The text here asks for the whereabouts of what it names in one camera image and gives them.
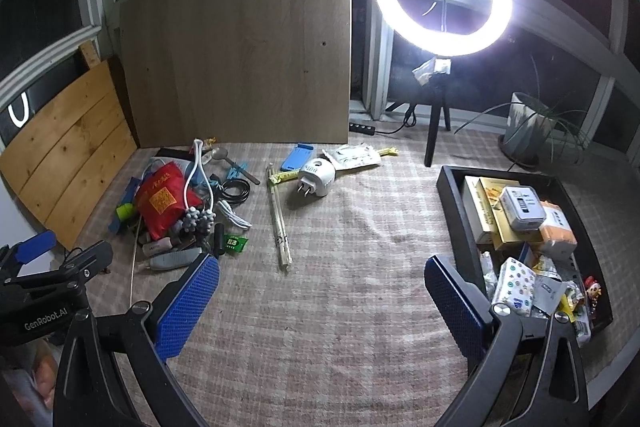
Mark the large grey-brown wooden board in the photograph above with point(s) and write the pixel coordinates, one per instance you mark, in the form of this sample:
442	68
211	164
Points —
235	47

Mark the light blue phone case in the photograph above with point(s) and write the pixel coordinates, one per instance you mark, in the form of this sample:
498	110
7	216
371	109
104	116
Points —
295	159

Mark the grey oblong brush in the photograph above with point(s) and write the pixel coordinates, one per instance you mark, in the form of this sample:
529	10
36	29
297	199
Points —
172	259

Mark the white electronic device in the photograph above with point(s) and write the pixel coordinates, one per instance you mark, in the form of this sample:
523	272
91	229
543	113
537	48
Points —
522	207

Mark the wooden chopstick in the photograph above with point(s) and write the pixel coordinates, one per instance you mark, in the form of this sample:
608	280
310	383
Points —
283	237
273	217

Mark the cream cardboard box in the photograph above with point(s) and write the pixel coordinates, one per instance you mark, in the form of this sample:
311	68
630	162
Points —
475	207

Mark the blue plastic clip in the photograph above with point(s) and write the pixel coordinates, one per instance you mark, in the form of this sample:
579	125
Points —
235	172

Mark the crumpled clear plastic wrap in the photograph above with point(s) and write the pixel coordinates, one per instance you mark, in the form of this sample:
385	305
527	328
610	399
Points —
423	72

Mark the yellow chopstick packet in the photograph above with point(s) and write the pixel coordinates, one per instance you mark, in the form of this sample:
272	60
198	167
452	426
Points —
285	177
386	151

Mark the black power strip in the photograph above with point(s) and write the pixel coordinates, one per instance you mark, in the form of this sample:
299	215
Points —
362	128

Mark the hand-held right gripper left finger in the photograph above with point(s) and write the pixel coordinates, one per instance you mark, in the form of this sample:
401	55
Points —
187	307

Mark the dotted tissue pack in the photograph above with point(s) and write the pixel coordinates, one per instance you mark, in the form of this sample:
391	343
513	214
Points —
512	282

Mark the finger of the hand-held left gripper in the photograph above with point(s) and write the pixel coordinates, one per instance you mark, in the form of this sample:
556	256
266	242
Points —
31	247
87	257

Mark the potted plant white pot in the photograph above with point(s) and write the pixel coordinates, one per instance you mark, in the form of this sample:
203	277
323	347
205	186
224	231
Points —
527	127

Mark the white plastic sachet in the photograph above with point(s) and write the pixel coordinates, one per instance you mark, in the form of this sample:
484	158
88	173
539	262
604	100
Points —
547	299

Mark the red snack packet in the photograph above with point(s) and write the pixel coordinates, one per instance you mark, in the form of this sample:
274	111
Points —
211	140

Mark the black tray container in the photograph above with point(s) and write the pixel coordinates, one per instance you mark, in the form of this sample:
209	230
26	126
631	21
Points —
450	199

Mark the orange white packet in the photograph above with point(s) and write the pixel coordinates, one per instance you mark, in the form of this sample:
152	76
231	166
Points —
557	232

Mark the small green packet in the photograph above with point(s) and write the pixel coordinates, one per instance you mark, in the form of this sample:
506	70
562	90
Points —
235	243

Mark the white massage roller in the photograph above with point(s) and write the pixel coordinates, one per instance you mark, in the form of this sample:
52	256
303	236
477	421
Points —
197	219

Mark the white printed packet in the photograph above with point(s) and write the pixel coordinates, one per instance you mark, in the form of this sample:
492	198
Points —
350	157

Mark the flat black box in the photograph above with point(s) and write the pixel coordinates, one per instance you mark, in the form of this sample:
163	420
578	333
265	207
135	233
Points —
172	153

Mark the gold cardboard box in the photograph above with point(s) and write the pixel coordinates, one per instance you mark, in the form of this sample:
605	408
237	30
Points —
507	234

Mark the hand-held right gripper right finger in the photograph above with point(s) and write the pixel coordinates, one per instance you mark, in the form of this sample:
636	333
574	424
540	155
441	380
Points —
455	307

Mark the red fabric pouch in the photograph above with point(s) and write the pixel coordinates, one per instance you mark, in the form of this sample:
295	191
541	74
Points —
162	202

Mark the black tripod stand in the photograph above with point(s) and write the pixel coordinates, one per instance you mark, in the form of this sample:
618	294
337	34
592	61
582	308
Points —
436	122

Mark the wooden strip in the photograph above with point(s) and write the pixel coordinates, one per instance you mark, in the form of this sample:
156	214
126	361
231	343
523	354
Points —
90	54

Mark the metal spoon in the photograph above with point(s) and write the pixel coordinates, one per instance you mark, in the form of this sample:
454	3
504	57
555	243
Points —
220	153

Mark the pine plank board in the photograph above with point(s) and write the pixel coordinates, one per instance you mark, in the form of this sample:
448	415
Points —
65	147

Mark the person's left hand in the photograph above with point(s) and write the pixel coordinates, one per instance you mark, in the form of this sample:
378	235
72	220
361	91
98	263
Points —
35	372

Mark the white plug adapter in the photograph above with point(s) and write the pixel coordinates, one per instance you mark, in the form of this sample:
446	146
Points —
317	174

